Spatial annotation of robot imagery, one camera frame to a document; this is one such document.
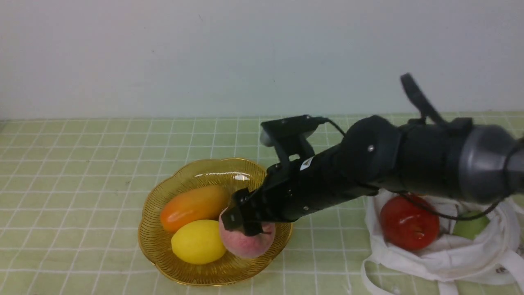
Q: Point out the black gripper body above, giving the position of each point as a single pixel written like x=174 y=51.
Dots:
x=305 y=186

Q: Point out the amber glass fruit bowl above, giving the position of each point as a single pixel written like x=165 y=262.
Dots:
x=155 y=242

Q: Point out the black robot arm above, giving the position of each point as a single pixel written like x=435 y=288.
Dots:
x=458 y=160

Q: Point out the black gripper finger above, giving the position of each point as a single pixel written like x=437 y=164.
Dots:
x=257 y=228

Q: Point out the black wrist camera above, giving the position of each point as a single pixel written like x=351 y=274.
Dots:
x=288 y=136

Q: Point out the orange mango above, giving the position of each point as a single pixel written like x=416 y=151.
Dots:
x=203 y=203

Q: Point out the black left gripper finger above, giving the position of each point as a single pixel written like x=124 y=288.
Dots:
x=239 y=210

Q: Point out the white cloth bag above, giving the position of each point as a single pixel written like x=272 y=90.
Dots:
x=494 y=257

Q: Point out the red apple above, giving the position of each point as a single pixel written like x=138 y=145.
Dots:
x=406 y=225

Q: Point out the green apple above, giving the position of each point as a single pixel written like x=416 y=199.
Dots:
x=470 y=229

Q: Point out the yellow lemon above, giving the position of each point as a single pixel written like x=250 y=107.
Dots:
x=199 y=242

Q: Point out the pink peach with leaf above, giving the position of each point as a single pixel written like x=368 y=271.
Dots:
x=247 y=247

